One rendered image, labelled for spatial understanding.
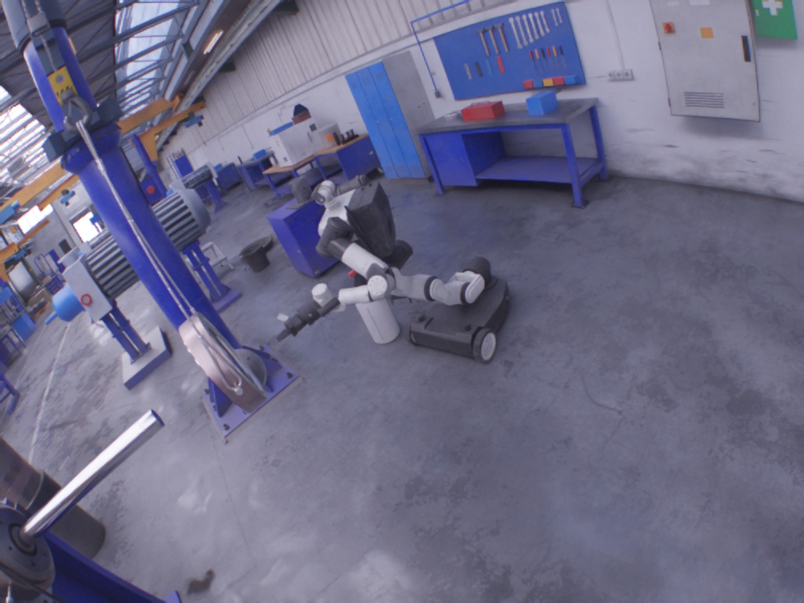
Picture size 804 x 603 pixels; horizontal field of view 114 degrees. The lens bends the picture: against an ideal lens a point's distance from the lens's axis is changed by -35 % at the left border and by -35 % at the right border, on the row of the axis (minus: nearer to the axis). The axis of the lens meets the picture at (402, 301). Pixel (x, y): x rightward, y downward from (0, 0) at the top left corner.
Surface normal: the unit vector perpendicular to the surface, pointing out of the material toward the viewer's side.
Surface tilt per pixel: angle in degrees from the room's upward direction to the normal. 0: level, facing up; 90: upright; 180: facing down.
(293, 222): 90
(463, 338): 45
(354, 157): 90
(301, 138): 90
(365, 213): 98
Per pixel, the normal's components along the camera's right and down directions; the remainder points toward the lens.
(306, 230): 0.62, 0.23
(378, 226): -0.10, 0.69
